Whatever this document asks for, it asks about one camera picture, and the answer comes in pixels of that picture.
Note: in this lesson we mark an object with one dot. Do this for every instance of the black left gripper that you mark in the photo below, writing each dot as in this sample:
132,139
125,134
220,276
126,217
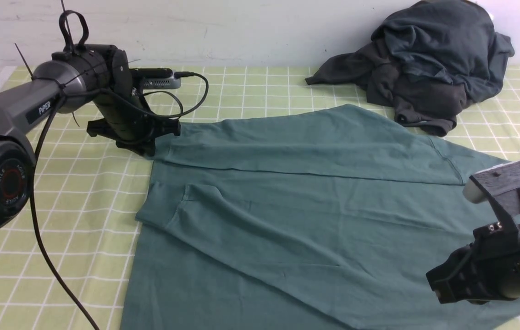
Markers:
128,120

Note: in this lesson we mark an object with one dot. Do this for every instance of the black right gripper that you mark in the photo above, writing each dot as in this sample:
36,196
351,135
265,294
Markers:
487,269

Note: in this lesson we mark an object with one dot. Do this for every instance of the green long-sleeved shirt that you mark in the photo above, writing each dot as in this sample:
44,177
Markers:
327,220

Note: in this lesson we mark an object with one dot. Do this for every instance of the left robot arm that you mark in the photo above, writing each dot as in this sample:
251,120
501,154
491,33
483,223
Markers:
79,74

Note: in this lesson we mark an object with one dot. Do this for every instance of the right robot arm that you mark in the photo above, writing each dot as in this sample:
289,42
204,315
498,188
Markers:
488,269

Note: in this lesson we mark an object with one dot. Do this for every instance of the green checkered tablecloth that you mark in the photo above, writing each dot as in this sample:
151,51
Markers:
88,191

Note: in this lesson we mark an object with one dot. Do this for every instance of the dark grey clothes pile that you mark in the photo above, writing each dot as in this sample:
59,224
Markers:
429,62

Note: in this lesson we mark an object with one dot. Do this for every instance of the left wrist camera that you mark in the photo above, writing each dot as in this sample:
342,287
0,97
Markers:
155,78

